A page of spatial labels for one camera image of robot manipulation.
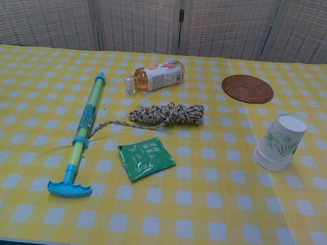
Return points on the white cup green flower print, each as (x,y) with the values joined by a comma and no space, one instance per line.
(284,133)

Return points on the green tea sachet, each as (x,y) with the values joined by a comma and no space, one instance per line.
(145,159)

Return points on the amber drink plastic bottle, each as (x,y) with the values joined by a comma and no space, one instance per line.
(158,76)

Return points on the blue green toy water pump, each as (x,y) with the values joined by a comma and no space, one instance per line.
(89,109)

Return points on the yellow white checkered tablecloth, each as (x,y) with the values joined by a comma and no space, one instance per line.
(157,211)

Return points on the round brown woven coaster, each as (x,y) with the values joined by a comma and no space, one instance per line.
(248,87)

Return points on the woven folding screen panel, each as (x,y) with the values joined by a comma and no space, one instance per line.
(313,29)
(137,17)
(229,23)
(39,10)

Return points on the brass screen hinge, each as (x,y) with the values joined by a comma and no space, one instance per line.
(181,14)

